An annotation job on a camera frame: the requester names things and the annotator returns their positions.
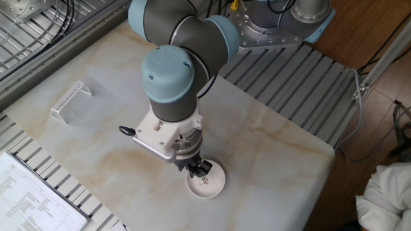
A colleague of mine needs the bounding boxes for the thin black floor cables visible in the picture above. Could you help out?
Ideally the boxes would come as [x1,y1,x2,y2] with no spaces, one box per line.
[356,12,411,75]

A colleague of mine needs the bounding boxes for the white plate with flower print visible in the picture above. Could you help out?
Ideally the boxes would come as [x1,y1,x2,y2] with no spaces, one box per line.
[185,159,226,199]

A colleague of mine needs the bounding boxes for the white plastic dish rack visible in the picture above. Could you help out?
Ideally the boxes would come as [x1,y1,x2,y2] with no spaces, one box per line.
[50,80,93,124]

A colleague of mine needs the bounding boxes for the aluminium frame beam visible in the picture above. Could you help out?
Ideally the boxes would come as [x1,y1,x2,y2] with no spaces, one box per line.
[351,19,411,101]

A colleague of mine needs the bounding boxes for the grey aluminium rail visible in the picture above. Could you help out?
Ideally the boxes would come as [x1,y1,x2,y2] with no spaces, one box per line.
[0,0,132,112]

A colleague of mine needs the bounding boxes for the dark cable bundle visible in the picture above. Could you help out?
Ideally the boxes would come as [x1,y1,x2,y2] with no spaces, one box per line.
[389,99,411,158]

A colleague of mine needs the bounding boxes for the printed table document stack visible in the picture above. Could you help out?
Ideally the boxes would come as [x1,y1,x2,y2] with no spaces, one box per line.
[0,151,91,231]

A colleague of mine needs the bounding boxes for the marble pattern board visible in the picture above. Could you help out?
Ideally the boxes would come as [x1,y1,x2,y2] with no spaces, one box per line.
[3,19,335,231]

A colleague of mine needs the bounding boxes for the grey cable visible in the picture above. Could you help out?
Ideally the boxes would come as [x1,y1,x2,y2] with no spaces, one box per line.
[333,69,399,163]

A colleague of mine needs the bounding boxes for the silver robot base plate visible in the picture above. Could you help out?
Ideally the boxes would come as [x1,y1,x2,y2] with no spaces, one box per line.
[229,3,304,51]

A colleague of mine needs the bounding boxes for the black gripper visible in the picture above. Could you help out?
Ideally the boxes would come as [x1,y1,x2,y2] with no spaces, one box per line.
[173,152,214,179]

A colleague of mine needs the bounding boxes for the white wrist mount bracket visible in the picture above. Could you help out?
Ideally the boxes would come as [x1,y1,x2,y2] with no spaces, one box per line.
[134,107,205,155]

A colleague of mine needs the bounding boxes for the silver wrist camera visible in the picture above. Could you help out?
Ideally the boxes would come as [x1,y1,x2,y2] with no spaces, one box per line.
[132,133,178,164]

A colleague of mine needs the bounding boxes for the silver plate with holes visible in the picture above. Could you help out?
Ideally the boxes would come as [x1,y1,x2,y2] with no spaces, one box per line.
[0,0,56,26]

